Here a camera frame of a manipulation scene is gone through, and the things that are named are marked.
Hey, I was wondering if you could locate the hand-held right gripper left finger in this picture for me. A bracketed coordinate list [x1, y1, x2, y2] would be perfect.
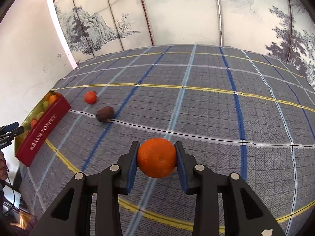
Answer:
[30, 141, 141, 236]

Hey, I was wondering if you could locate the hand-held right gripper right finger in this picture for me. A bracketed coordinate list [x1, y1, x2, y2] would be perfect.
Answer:
[174, 141, 287, 236]

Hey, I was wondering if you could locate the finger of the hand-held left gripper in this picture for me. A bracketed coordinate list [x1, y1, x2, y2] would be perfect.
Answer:
[0, 126, 25, 140]
[0, 122, 19, 132]

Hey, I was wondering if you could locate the red and gold tin box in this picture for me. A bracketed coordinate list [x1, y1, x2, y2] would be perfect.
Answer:
[14, 91, 71, 168]

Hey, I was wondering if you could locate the large orange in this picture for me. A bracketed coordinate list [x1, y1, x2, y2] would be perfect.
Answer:
[137, 138, 178, 179]

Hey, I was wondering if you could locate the person's left hand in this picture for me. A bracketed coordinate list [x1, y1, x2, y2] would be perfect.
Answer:
[0, 151, 7, 181]

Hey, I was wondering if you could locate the grey plaid tablecloth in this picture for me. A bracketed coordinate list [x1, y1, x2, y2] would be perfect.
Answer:
[18, 45, 315, 236]

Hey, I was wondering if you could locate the dark brown round fruit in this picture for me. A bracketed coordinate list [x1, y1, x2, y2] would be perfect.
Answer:
[95, 106, 115, 123]

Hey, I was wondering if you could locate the landscape painted folding screen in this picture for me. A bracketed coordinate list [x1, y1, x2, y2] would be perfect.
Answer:
[51, 0, 315, 89]

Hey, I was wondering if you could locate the black cable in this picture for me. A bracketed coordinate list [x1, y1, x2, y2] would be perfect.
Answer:
[0, 179, 24, 214]

